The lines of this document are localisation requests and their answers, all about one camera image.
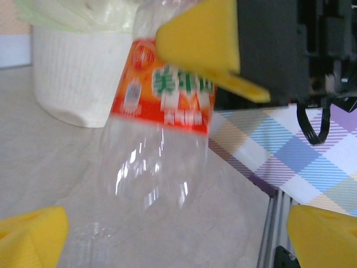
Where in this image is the plaid cloth backdrop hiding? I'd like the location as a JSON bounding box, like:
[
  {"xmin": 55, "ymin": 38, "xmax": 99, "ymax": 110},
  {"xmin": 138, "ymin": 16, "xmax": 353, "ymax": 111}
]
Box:
[{"xmin": 0, "ymin": 0, "xmax": 357, "ymax": 218}]

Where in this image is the clear bottle with orange label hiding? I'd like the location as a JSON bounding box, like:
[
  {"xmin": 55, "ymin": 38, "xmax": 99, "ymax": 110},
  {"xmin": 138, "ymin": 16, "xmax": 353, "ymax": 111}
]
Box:
[{"xmin": 99, "ymin": 0, "xmax": 218, "ymax": 216}]

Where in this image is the thin black wire loop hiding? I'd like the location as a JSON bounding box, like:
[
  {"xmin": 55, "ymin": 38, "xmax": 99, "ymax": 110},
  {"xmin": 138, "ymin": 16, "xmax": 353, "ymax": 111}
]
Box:
[{"xmin": 296, "ymin": 102, "xmax": 333, "ymax": 145}]

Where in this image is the aluminium table side rail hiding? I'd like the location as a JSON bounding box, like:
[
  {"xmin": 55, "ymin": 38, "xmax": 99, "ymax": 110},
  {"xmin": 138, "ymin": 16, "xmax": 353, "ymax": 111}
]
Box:
[{"xmin": 255, "ymin": 186, "xmax": 296, "ymax": 268}]

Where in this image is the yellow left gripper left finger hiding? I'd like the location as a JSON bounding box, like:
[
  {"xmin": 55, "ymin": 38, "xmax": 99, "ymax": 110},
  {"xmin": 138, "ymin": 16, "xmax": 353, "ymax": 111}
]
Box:
[{"xmin": 0, "ymin": 205, "xmax": 70, "ymax": 268}]

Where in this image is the white textured bin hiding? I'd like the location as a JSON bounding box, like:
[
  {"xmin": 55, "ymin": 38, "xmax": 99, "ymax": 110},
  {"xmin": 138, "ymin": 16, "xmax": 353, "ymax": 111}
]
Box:
[{"xmin": 31, "ymin": 26, "xmax": 133, "ymax": 129}]

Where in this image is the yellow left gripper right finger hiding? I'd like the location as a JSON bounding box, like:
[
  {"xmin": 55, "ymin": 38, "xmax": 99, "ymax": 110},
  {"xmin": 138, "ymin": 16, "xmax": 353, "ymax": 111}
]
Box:
[{"xmin": 287, "ymin": 204, "xmax": 357, "ymax": 268}]

